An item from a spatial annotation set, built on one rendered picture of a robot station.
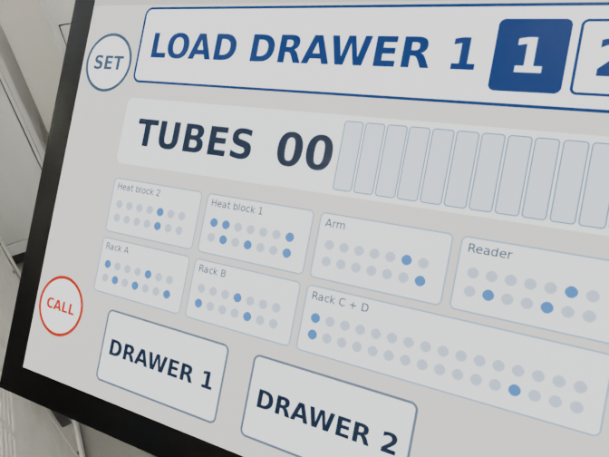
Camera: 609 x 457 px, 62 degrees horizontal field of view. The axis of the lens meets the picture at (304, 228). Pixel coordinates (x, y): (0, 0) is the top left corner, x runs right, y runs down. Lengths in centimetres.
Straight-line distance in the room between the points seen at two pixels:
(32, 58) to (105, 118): 326
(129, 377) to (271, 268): 12
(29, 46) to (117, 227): 329
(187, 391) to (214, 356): 3
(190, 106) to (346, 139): 11
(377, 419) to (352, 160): 13
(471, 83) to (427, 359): 14
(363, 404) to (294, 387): 4
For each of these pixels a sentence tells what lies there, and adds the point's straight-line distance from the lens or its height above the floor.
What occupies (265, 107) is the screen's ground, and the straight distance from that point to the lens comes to 31.
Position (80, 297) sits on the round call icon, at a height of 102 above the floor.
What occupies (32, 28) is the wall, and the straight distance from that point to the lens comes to 360.
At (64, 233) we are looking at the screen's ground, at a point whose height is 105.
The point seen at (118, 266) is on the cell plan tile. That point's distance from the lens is 35.
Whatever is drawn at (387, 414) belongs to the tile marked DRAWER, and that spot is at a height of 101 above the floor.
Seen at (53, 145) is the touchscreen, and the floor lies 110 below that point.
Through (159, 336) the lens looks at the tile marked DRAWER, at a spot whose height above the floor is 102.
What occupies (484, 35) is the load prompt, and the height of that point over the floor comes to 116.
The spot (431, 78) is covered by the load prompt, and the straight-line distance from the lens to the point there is 28.
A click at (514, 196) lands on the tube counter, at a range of 26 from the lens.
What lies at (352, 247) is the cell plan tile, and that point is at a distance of 27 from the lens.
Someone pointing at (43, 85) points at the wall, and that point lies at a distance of 368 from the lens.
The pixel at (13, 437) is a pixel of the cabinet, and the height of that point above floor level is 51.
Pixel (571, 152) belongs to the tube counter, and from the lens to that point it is 26.
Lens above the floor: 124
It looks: 35 degrees down
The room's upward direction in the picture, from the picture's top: 8 degrees counter-clockwise
